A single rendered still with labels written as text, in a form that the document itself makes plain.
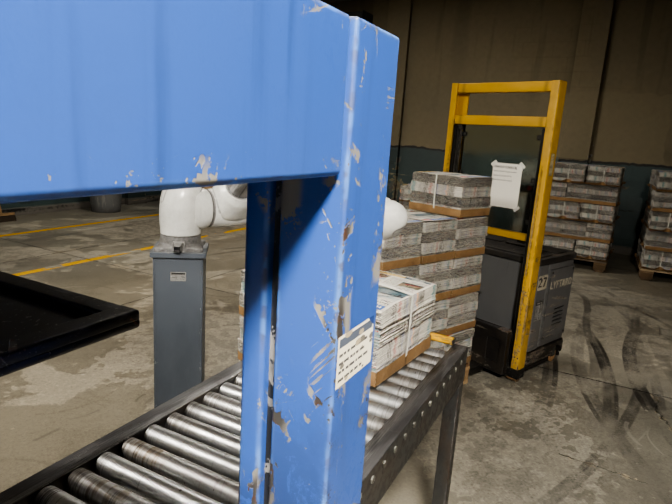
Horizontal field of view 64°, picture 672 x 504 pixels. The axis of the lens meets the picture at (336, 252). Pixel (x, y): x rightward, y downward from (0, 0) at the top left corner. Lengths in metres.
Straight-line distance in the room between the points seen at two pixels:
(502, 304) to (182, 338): 2.26
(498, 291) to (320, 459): 3.38
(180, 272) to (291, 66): 1.87
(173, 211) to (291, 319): 1.73
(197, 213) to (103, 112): 1.92
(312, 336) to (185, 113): 0.21
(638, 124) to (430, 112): 3.09
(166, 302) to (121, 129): 1.97
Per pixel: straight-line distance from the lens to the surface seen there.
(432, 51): 9.52
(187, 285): 2.14
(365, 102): 0.37
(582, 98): 8.89
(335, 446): 0.43
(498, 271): 3.74
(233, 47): 0.26
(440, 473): 2.07
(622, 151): 8.93
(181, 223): 2.10
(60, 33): 0.20
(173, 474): 1.22
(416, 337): 1.71
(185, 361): 2.25
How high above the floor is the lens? 1.48
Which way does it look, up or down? 12 degrees down
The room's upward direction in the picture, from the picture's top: 4 degrees clockwise
